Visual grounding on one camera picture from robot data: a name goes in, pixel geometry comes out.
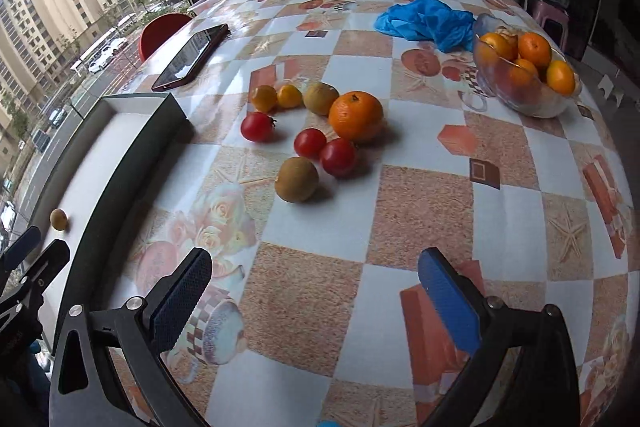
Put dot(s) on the pink plastic stool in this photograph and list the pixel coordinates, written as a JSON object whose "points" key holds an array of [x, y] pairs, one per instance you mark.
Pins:
{"points": [[550, 19]]}

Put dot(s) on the blue plastic bag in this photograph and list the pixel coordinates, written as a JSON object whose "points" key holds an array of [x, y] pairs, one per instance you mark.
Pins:
{"points": [[427, 24]]}

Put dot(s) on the red chair back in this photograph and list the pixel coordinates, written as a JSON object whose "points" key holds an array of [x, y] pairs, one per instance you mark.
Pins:
{"points": [[162, 34]]}

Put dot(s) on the black smartphone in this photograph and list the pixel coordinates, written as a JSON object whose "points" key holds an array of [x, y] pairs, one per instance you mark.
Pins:
{"points": [[192, 57]]}

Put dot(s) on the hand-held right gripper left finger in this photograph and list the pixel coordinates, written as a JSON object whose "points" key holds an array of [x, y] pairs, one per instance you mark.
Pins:
{"points": [[182, 302]]}

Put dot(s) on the small yellow citrus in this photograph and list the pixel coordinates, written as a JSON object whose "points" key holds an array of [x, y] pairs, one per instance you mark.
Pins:
{"points": [[289, 96], [263, 99]]}

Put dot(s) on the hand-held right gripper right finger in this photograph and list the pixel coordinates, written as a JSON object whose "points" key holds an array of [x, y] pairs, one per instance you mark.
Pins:
{"points": [[445, 297]]}

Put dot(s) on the clear glass bowl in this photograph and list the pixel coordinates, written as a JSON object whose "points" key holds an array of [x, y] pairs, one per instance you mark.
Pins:
{"points": [[530, 102]]}

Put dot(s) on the dried brown peel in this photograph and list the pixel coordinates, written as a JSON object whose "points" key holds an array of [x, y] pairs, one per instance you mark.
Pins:
{"points": [[510, 37]]}

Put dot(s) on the large orange with rough skin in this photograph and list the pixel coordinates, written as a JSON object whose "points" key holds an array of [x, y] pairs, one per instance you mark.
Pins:
{"points": [[356, 117]]}

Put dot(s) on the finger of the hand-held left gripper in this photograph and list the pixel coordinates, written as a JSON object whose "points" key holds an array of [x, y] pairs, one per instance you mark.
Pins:
{"points": [[24, 243], [42, 268]]}

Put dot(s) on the small brown fruit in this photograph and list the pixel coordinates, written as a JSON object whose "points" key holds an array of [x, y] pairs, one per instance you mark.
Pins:
{"points": [[59, 219]]}

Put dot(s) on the brown kiwi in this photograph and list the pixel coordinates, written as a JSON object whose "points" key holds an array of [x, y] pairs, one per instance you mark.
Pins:
{"points": [[321, 99], [297, 179]]}

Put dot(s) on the red tomato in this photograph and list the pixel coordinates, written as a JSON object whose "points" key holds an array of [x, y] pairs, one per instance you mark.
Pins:
{"points": [[339, 157], [310, 143], [257, 127]]}

